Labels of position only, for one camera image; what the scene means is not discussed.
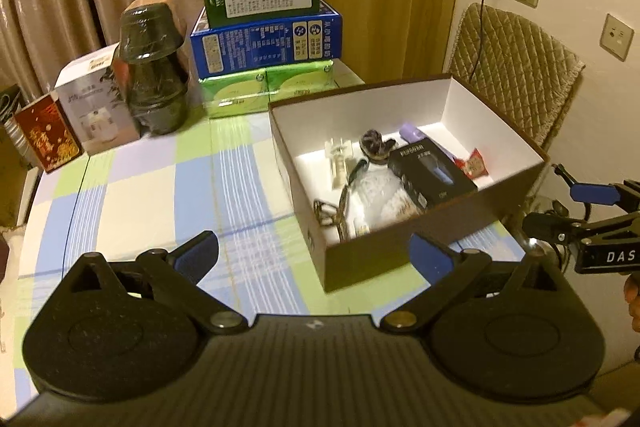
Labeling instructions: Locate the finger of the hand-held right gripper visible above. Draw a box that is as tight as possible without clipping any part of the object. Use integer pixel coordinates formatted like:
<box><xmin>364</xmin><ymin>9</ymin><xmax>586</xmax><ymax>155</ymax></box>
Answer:
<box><xmin>522</xmin><ymin>211</ymin><xmax>640</xmax><ymax>248</ymax></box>
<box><xmin>570</xmin><ymin>179</ymin><xmax>640</xmax><ymax>210</ymax></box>

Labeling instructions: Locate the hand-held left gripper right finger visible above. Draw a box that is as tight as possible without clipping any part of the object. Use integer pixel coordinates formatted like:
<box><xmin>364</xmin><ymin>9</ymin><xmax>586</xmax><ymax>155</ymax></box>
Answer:
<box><xmin>381</xmin><ymin>231</ymin><xmax>563</xmax><ymax>333</ymax></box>

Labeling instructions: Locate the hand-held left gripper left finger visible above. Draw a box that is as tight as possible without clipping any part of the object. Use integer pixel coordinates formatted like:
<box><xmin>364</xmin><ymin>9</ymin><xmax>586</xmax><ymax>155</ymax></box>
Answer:
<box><xmin>66</xmin><ymin>231</ymin><xmax>249</xmax><ymax>334</ymax></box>

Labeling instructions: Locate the brown cardboard box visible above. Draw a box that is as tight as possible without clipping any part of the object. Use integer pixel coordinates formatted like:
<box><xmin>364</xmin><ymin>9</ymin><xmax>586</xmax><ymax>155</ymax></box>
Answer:
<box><xmin>268</xmin><ymin>74</ymin><xmax>551</xmax><ymax>293</ymax></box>

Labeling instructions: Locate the cotton swab bag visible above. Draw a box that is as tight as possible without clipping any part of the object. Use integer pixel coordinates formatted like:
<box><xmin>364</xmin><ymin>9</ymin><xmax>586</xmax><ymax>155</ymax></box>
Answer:
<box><xmin>377</xmin><ymin>187</ymin><xmax>428</xmax><ymax>223</ymax></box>

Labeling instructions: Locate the black shaver box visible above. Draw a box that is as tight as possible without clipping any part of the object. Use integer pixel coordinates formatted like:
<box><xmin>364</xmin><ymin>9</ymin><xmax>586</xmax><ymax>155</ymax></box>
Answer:
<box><xmin>387</xmin><ymin>143</ymin><xmax>478</xmax><ymax>208</ymax></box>

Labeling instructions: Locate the clear bag of floss picks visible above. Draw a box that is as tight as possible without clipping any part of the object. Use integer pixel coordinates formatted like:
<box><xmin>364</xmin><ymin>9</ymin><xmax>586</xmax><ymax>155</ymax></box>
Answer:
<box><xmin>350</xmin><ymin>167</ymin><xmax>401</xmax><ymax>212</ymax></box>

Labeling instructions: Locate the red snack packet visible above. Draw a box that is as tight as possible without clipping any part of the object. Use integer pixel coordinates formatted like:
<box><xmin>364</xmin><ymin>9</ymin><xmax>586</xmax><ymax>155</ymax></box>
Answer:
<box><xmin>454</xmin><ymin>148</ymin><xmax>490</xmax><ymax>178</ymax></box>

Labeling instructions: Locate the bronze metal hair clip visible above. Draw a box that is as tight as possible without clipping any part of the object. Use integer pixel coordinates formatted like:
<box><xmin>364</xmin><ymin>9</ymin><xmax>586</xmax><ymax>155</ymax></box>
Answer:
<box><xmin>313</xmin><ymin>159</ymin><xmax>371</xmax><ymax>242</ymax></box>

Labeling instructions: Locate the dark hair scrunchie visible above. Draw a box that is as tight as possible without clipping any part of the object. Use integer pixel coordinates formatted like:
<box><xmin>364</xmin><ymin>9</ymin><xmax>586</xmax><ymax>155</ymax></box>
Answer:
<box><xmin>360</xmin><ymin>129</ymin><xmax>398</xmax><ymax>165</ymax></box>

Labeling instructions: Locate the purple bag roll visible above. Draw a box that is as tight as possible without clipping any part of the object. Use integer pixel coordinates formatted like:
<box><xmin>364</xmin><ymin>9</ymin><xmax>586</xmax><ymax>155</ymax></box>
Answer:
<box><xmin>398</xmin><ymin>122</ymin><xmax>426</xmax><ymax>145</ymax></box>

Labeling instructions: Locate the checkered tablecloth desktop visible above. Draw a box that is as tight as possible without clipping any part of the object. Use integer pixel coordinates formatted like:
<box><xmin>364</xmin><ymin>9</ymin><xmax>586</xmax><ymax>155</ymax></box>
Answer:
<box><xmin>12</xmin><ymin>57</ymin><xmax>531</xmax><ymax>388</ymax></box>

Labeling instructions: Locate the person's right hand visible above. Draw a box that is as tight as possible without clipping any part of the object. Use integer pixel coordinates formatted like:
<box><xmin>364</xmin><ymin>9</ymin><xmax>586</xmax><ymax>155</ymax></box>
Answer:
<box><xmin>622</xmin><ymin>274</ymin><xmax>640</xmax><ymax>333</ymax></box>

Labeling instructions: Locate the quilted chair cover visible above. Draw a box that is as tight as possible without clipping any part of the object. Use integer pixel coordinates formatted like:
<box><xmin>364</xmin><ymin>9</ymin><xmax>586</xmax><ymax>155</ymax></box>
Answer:
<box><xmin>445</xmin><ymin>3</ymin><xmax>586</xmax><ymax>152</ymax></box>

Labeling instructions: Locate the green tissue pack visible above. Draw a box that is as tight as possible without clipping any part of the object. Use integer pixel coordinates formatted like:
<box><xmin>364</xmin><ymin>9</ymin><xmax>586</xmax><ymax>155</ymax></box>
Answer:
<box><xmin>265</xmin><ymin>59</ymin><xmax>335</xmax><ymax>102</ymax></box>
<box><xmin>199</xmin><ymin>68</ymin><xmax>271</xmax><ymax>120</ymax></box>

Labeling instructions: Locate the white humidifier box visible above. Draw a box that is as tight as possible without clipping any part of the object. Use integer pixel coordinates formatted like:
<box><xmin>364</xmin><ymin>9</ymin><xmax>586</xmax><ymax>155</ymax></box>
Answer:
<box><xmin>54</xmin><ymin>42</ymin><xmax>142</xmax><ymax>156</ymax></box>

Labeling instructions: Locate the wrapped stack of black bowls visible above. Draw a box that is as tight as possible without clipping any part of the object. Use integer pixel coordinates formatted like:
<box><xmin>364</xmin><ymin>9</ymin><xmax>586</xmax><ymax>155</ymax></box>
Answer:
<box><xmin>119</xmin><ymin>3</ymin><xmax>190</xmax><ymax>136</ymax></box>

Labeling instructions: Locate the red gift box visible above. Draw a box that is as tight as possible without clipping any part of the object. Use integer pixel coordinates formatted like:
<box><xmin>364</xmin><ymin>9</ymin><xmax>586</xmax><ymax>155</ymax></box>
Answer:
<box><xmin>14</xmin><ymin>92</ymin><xmax>83</xmax><ymax>174</ymax></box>

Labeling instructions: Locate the blue carton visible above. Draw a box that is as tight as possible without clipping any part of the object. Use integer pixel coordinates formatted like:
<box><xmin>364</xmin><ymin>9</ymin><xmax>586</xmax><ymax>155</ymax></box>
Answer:
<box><xmin>190</xmin><ymin>0</ymin><xmax>343</xmax><ymax>80</ymax></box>

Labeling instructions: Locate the black metal frame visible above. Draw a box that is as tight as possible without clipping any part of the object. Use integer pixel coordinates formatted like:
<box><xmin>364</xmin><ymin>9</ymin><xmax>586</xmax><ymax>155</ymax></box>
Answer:
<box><xmin>520</xmin><ymin>163</ymin><xmax>591</xmax><ymax>268</ymax></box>

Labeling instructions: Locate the black charger cable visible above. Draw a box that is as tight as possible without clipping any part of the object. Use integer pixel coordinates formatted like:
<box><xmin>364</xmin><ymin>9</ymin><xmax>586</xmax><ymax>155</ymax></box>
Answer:
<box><xmin>477</xmin><ymin>0</ymin><xmax>501</xmax><ymax>82</ymax></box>

